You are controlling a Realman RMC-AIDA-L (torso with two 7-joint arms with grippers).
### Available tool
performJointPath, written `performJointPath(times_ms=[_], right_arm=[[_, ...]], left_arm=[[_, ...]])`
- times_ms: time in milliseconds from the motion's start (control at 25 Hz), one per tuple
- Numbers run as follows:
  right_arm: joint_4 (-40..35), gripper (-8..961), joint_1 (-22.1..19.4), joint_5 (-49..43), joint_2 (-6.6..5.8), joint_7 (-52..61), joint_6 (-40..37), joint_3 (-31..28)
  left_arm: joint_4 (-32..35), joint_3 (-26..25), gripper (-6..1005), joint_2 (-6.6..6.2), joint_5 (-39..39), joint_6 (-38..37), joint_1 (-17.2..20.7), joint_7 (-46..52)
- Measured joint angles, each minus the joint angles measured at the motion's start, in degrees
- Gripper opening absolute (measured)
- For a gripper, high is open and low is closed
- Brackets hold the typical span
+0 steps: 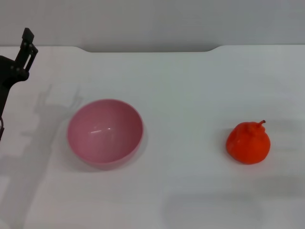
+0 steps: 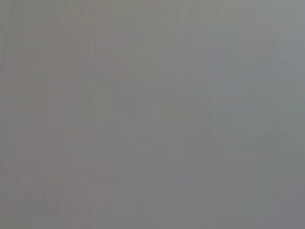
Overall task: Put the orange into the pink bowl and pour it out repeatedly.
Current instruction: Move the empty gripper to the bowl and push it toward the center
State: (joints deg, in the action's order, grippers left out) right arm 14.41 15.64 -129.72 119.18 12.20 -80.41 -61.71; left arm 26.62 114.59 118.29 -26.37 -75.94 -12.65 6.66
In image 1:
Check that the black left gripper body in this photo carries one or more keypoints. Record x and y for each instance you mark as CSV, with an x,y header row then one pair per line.
x,y
6,76

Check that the orange toy fruit with stem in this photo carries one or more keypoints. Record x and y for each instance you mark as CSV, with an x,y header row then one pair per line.
x,y
247,145

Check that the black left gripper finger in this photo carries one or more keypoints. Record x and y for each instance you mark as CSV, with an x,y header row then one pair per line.
x,y
25,55

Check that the pink plastic bowl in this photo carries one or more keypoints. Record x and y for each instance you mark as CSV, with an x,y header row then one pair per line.
x,y
104,136

